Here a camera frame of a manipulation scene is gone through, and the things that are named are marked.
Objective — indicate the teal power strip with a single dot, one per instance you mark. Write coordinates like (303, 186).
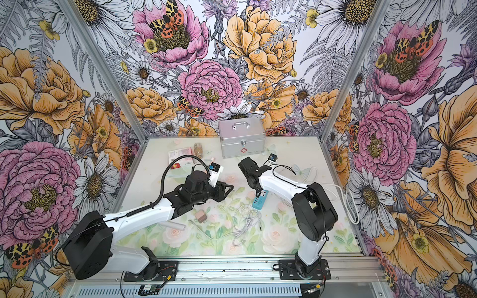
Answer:
(259, 201)

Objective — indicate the small amber bottle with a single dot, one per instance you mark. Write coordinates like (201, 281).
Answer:
(198, 150)

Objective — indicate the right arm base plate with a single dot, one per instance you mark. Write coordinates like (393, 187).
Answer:
(297, 270)

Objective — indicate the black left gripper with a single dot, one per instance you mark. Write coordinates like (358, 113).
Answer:
(220, 189)

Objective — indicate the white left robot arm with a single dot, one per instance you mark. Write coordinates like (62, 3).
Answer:
(92, 248)

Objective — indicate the white tube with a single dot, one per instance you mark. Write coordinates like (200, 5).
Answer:
(173, 225)

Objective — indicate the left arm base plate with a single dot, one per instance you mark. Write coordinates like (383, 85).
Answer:
(157, 272)

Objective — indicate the aluminium rail frame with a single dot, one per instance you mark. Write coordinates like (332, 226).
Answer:
(343, 276)

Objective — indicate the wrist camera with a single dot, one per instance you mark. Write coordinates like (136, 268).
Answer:
(215, 171)
(271, 160)

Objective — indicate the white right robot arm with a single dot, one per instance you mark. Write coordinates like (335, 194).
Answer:
(313, 210)

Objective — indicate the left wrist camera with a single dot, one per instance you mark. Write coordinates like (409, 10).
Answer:
(215, 171)

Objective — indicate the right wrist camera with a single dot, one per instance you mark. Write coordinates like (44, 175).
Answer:
(271, 160)

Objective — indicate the silver first aid case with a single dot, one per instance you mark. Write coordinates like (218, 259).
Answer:
(241, 137)

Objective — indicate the red white medicine box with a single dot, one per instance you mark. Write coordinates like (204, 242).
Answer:
(184, 162)

